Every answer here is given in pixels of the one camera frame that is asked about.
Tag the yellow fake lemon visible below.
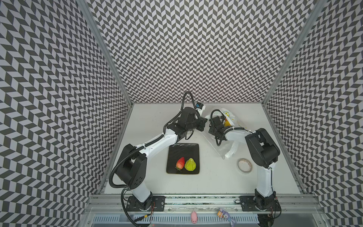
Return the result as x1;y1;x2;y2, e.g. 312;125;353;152
224;120;231;127

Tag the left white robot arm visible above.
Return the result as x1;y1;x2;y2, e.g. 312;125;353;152
109;91;207;211

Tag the beige masking tape roll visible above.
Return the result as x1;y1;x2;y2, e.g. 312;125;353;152
236;159;252;174

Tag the white plastic bag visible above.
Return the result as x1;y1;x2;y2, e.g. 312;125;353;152
202;107;250;159

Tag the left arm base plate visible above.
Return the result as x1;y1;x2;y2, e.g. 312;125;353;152
126;195;166;212

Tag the pink toy figure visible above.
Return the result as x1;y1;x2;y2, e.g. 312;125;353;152
191;211;198;224

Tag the purple toy figure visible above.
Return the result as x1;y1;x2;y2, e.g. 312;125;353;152
217;208;236;227

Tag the black square mat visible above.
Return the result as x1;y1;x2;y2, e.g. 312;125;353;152
166;143;200;175

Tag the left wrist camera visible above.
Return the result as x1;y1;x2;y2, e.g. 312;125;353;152
196;102;205;110

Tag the aluminium front rail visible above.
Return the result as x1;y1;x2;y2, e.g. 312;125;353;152
84;194;324;214

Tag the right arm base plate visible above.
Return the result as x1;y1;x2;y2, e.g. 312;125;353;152
238;194;281;212

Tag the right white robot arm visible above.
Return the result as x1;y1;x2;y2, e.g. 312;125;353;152
209;109;280;211

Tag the red fake strawberry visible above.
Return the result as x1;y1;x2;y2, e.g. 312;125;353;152
175;157;185;171

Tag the green fake fruit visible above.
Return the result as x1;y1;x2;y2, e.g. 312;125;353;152
184;158;197;172

